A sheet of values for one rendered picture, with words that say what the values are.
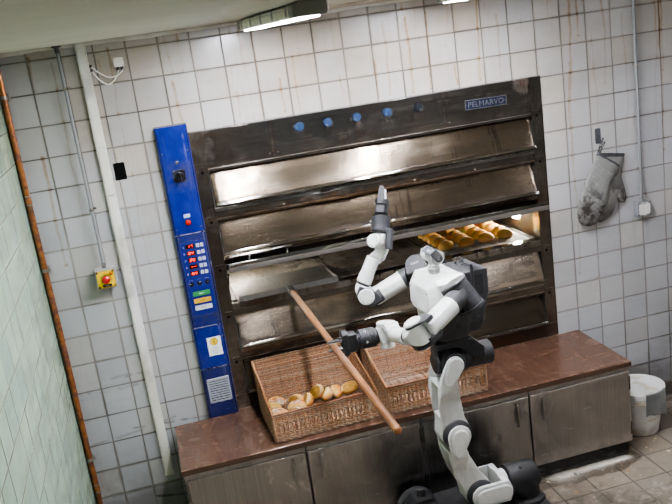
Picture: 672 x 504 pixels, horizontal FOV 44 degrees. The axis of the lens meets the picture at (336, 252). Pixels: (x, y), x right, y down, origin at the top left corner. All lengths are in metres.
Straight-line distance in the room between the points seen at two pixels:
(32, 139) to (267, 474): 1.98
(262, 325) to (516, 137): 1.74
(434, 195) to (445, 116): 0.43
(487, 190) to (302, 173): 1.06
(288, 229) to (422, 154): 0.83
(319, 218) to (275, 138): 0.49
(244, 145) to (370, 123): 0.68
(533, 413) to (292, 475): 1.31
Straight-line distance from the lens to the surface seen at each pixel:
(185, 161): 4.23
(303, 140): 4.35
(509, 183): 4.76
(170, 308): 4.41
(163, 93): 4.23
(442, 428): 3.94
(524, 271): 4.91
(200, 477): 4.19
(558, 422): 4.66
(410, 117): 4.50
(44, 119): 4.25
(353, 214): 4.46
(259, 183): 4.32
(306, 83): 4.32
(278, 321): 4.51
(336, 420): 4.23
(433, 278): 3.64
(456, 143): 4.60
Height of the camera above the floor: 2.50
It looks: 15 degrees down
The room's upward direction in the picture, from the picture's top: 8 degrees counter-clockwise
